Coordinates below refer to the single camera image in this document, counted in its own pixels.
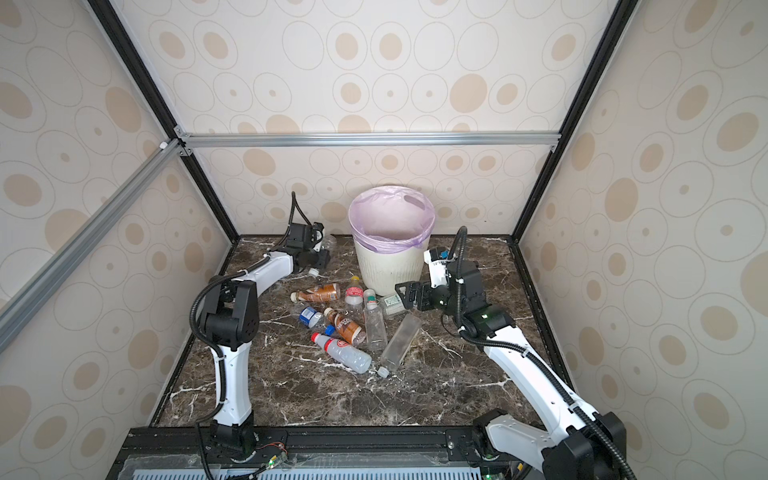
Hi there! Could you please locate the brown bottle lying left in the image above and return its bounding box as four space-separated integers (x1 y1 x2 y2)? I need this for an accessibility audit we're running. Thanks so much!
290 283 341 303

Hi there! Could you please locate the clear bottle white cap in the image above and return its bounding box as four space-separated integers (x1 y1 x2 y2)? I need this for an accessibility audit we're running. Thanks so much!
364 289 388 353

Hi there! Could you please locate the blue label clear bottle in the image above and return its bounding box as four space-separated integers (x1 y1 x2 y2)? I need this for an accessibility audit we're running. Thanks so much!
293 303 336 336

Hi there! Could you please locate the small bottle pink cap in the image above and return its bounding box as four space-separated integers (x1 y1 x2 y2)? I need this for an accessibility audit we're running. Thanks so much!
344 275 365 319

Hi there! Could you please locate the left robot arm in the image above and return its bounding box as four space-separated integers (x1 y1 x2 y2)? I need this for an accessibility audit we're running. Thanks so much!
189 193 330 463

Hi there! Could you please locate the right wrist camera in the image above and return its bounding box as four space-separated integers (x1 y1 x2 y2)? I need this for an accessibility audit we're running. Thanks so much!
424 248 451 289

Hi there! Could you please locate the black frame post right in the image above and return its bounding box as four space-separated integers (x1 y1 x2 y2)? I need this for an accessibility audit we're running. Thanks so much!
510 0 639 245

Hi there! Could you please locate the black frame post left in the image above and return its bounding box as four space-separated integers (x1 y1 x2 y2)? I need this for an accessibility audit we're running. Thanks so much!
86 0 240 244

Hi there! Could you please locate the aluminium rail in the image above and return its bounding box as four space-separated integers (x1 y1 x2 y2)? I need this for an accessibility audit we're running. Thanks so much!
181 131 560 148
1 139 181 350

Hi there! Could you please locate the left aluminium rail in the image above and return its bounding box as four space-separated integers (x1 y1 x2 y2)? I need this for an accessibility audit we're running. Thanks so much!
1 139 181 350

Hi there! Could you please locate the black frame post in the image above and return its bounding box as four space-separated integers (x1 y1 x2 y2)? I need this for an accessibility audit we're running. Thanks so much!
86 0 240 244
510 0 639 245

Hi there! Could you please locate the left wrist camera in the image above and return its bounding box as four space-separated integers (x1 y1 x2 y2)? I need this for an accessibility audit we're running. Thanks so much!
310 222 324 251

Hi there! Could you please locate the crushed clear bottle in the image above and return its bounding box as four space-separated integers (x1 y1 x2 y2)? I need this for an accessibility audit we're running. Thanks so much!
320 234 338 253

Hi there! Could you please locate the tall clear square bottle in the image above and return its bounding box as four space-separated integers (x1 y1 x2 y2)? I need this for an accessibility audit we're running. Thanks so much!
377 313 422 378

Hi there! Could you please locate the brown tea bottle orange label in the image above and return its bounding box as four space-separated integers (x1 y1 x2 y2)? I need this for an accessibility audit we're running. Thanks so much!
324 308 367 347

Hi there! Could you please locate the pink bin liner bag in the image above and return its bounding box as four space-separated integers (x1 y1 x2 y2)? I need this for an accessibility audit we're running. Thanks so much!
347 185 437 254

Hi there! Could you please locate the back aluminium rail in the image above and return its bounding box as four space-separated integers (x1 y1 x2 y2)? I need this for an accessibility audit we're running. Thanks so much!
181 131 560 148

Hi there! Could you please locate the white plastic waste bin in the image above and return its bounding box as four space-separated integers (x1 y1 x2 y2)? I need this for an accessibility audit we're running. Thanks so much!
354 238 430 296

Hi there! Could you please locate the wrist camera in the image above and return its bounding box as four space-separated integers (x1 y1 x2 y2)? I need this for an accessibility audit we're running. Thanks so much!
424 248 451 289
310 222 324 251

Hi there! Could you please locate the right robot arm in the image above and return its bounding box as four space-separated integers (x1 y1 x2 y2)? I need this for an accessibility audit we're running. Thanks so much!
395 227 636 479

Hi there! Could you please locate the white bottle red label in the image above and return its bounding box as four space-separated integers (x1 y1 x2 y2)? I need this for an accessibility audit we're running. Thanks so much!
311 333 372 374

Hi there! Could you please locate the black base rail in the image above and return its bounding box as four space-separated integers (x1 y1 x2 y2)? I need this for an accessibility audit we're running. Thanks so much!
107 424 625 480

